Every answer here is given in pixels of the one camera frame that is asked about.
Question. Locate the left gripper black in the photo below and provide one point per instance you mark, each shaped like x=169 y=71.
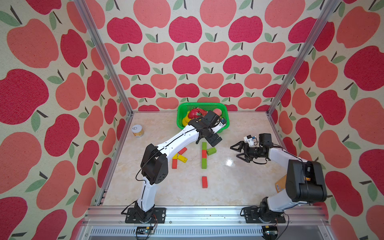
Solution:
x=212 y=139

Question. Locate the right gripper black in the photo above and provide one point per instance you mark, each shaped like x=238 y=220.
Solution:
x=241 y=145

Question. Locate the green block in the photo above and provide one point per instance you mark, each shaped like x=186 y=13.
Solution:
x=204 y=163
x=211 y=151
x=204 y=145

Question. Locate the yellow block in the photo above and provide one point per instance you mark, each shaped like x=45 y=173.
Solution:
x=182 y=158
x=175 y=156

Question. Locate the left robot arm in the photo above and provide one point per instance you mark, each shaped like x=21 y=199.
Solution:
x=155 y=162

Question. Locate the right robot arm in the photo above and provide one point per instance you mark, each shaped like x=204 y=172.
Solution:
x=305 y=182

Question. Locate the pink peach toy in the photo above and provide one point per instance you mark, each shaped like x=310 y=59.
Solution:
x=218 y=112

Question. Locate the red snack packet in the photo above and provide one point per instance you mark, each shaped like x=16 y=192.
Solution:
x=197 y=112

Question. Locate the yellow banana bunch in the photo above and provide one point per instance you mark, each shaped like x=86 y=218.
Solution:
x=186 y=119

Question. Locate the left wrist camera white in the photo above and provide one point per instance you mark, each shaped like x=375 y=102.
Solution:
x=222 y=122

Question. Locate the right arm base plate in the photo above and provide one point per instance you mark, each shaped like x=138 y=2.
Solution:
x=257 y=215

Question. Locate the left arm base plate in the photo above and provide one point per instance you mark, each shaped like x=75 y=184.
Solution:
x=153 y=216

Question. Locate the aluminium front rail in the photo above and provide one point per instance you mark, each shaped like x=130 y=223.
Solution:
x=205 y=223

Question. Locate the left aluminium post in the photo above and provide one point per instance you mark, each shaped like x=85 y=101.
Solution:
x=103 y=53

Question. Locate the aluminium post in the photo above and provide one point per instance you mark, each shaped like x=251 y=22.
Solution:
x=319 y=25
x=103 y=53

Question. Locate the right aluminium post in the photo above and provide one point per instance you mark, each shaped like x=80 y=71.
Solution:
x=319 y=25

